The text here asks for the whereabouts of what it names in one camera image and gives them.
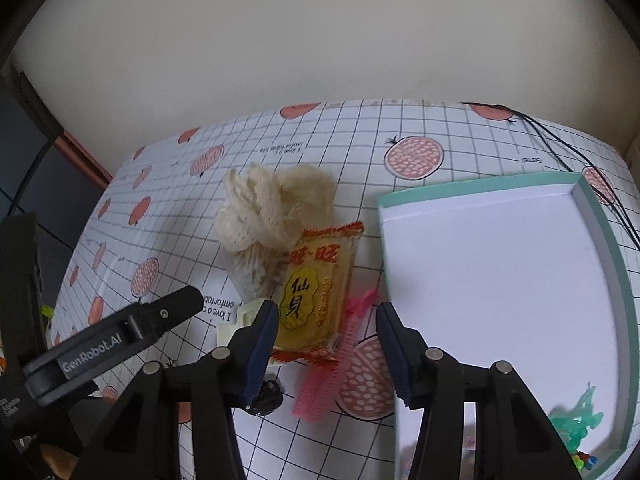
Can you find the colourful small toy cluster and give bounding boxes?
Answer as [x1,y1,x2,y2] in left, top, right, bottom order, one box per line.
[572,451,598,471]

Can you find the cream hair claw clip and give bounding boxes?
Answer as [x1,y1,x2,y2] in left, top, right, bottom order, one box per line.
[217,298,265,347]

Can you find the pink hair roller clip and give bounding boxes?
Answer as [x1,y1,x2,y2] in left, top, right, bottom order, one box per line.
[292,288,378,424]

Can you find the cotton swabs plastic bag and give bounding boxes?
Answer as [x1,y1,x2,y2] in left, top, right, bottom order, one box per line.
[226,244,288,302]

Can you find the yellow rice cracker packet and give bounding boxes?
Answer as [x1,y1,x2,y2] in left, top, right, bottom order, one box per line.
[271,221,363,370]

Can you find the cream knitted cloth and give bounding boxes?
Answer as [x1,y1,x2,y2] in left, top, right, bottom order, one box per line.
[214,162,336,252]

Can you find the green white shallow box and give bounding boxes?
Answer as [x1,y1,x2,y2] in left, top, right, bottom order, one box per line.
[378,172,639,479]

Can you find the white grid pomegranate tablecloth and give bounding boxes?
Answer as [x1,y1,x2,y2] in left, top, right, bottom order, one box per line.
[46,97,640,480]

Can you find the black cable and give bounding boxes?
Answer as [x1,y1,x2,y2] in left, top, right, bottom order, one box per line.
[462,101,640,248]

